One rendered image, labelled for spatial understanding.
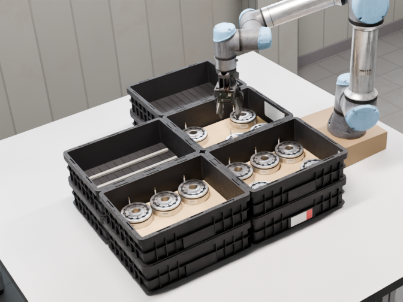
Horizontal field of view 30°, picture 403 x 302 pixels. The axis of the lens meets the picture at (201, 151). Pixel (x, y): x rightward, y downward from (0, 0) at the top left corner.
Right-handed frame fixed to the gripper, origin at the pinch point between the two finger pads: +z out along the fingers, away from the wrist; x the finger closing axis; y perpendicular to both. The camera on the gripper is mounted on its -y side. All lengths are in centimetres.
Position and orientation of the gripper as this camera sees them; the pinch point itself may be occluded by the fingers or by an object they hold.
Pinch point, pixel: (229, 114)
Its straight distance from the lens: 271.4
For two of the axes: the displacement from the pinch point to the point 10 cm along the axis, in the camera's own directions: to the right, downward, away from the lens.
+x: 9.7, 0.7, -2.2
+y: -2.2, 5.4, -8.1
